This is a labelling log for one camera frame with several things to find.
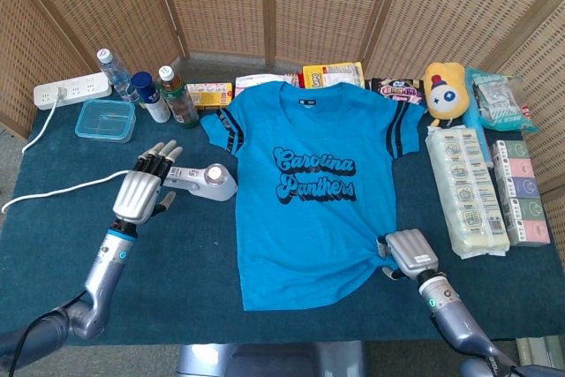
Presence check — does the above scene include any clear bag of teal packets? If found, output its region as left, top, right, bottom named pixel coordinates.
left=471, top=72, right=539, bottom=133

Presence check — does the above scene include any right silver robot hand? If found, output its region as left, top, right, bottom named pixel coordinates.
left=375, top=229, right=441, bottom=282

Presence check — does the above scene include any blue Carolina Panthers T-shirt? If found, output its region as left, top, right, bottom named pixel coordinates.
left=200, top=80, right=427, bottom=312

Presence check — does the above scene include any wicker folding screen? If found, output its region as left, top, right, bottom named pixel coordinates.
left=0, top=0, right=565, bottom=259

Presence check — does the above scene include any small yellow carton box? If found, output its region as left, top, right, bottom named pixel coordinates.
left=185, top=81, right=234, bottom=109

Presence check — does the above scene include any white bottle with blue cap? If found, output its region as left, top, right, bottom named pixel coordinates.
left=131, top=71, right=171, bottom=124

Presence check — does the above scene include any yellow plush toy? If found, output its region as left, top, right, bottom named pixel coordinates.
left=423, top=62, right=469, bottom=127

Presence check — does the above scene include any light blue wrapped pack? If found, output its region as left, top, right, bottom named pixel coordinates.
left=463, top=66, right=495, bottom=169

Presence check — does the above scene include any white handheld steamer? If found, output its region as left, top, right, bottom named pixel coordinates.
left=162, top=163, right=238, bottom=202

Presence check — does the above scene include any clear water bottle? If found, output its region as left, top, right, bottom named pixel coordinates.
left=96, top=48, right=140, bottom=103

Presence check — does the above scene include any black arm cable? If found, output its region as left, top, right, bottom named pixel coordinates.
left=8, top=290, right=89, bottom=377

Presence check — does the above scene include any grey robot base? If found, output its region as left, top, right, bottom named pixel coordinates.
left=176, top=340, right=367, bottom=377

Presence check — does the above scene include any white flat packet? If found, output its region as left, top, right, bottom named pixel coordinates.
left=234, top=72, right=299, bottom=95

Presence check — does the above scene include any green-label tea bottle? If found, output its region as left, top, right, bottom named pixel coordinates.
left=158, top=65, right=200, bottom=127

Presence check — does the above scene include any thin white cable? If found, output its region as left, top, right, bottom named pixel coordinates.
left=1, top=87, right=136, bottom=215

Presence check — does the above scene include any white power strip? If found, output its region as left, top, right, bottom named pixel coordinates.
left=34, top=72, right=113, bottom=111

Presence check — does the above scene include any yellow snack bag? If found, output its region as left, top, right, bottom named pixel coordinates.
left=302, top=61, right=366, bottom=89

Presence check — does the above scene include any dark sanitary pad pack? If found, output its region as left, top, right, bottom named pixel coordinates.
left=368, top=77, right=427, bottom=107

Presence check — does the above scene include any dark teal table carpet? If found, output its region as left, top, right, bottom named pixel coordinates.
left=0, top=94, right=565, bottom=347

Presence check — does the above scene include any long white tissue pack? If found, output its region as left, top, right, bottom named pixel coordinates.
left=425, top=125, right=511, bottom=260

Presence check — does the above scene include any clear blue-lidded food container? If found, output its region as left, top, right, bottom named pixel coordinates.
left=74, top=99, right=137, bottom=143

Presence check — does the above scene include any pastel multicolour tissue pack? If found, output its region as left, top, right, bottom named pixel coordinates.
left=490, top=139, right=552, bottom=247

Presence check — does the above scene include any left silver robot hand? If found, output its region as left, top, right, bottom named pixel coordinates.
left=112, top=139, right=185, bottom=226

